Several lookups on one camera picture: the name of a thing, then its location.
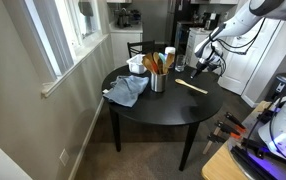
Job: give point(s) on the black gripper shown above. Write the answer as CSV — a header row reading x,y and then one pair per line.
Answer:
x,y
210,64

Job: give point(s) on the white plastic basket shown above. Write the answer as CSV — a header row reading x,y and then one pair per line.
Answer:
x,y
135,64

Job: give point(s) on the teal spatula in tin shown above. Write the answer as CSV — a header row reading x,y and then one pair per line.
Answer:
x,y
162,57

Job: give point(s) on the black orange clamp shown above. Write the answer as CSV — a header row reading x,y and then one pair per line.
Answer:
x,y
228,129
233,119

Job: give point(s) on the blue cloth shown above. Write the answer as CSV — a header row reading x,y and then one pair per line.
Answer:
x,y
126,89

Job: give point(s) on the coffee maker on counter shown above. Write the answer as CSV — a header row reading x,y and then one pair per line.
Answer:
x,y
123,18

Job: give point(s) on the wooden cooking spoon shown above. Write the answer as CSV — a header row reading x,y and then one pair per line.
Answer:
x,y
182,82

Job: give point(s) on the red spatula in tin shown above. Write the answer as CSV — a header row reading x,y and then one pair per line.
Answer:
x,y
154,66

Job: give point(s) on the round black table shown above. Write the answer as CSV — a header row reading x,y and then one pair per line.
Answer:
x,y
177,105

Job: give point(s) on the silver tin utensil holder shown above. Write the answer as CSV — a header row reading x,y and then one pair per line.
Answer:
x,y
158,82

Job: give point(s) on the wooden spatula in tin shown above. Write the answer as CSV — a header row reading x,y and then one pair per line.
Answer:
x,y
169,60

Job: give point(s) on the clear glass mug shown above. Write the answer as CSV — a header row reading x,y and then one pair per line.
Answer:
x,y
180,63

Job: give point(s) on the white kitchen cabinet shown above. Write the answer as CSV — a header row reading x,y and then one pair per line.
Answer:
x,y
120,37

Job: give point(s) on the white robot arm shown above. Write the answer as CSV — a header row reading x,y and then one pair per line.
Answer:
x,y
274,132

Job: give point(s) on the black metal chair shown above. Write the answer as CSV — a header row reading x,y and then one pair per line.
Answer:
x,y
144,47

